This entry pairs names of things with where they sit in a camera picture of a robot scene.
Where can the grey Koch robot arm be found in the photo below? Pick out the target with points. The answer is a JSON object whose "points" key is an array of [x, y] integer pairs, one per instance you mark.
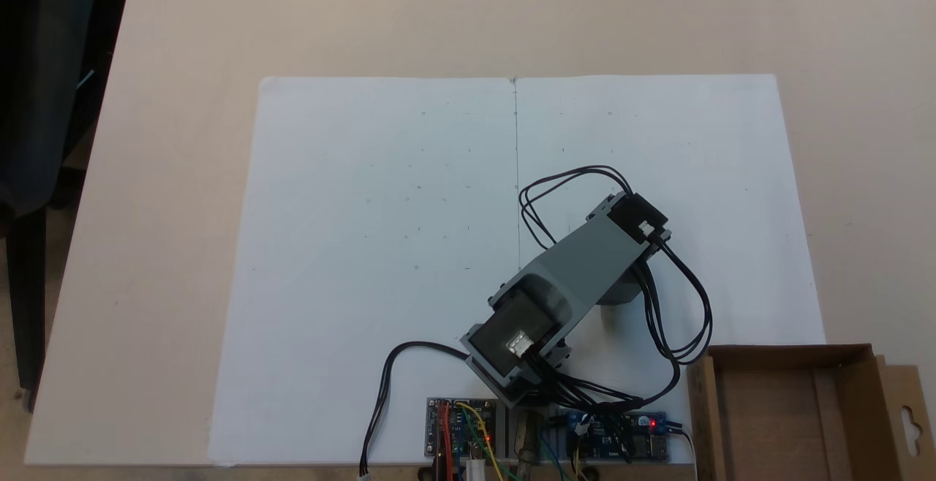
{"points": [[578, 269]]}

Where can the blue circuit board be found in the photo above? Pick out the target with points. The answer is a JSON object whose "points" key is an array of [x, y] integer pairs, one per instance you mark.
{"points": [[614, 437]]}

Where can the brown cardboard box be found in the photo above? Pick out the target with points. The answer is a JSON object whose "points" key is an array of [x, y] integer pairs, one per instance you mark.
{"points": [[790, 415]]}

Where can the circuit board with red led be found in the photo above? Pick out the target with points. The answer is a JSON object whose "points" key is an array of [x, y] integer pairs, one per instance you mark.
{"points": [[457, 426]]}

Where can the white usb plug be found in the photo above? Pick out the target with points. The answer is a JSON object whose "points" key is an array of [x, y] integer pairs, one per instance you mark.
{"points": [[476, 471]]}

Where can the dark chair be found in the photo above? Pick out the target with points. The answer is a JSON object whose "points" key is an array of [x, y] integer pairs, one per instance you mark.
{"points": [[44, 101]]}

